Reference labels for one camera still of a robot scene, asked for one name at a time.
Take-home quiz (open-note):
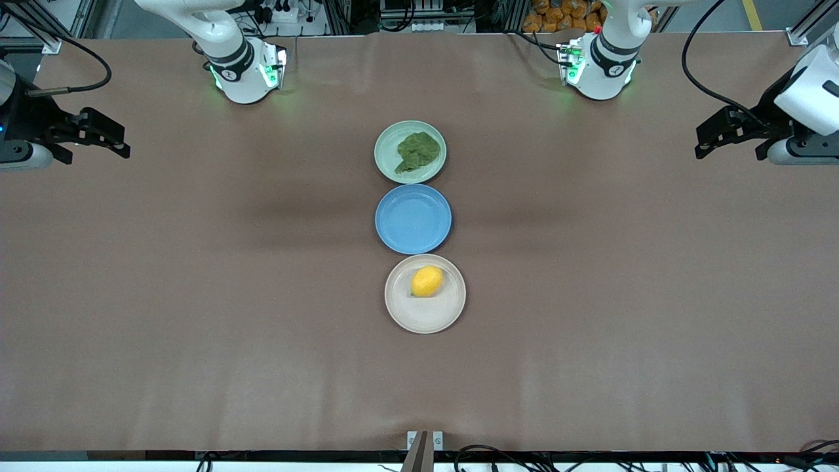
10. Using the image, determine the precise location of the pale green round plate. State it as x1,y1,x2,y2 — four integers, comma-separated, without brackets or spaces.
374,120,448,185

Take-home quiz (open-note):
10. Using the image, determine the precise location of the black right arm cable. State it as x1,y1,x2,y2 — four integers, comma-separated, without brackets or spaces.
0,10,113,98

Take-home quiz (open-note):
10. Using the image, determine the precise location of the yellow lemon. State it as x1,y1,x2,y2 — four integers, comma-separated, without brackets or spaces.
411,265,444,298

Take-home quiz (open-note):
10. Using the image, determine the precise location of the pile of orange fruit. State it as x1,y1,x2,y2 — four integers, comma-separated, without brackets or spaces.
522,0,607,33

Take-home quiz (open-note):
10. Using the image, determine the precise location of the green lettuce leaf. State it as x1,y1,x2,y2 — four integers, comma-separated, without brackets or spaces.
394,131,442,175

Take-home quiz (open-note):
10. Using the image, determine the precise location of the white power strip with plugs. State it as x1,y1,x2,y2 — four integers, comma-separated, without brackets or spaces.
259,0,300,25

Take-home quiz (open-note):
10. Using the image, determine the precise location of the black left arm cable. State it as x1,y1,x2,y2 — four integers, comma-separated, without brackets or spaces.
680,0,771,128

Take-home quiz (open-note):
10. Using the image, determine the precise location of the aluminium frame profile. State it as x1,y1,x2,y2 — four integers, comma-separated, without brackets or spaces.
787,0,839,47
0,36,63,54

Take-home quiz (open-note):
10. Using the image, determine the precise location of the pale beige round plate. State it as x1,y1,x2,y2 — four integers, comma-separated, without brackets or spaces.
384,254,467,334

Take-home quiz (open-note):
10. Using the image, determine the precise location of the blue round plate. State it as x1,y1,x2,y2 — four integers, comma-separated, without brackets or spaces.
374,184,453,256

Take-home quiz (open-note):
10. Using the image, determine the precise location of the base connector box green light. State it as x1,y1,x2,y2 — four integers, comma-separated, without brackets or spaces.
557,38,585,86
261,43,288,90

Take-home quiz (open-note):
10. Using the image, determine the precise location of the brown table cover sheet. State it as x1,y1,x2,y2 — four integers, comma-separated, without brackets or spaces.
0,31,839,454

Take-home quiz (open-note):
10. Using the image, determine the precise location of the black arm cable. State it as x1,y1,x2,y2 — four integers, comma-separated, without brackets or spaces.
680,0,771,128
0,10,113,98

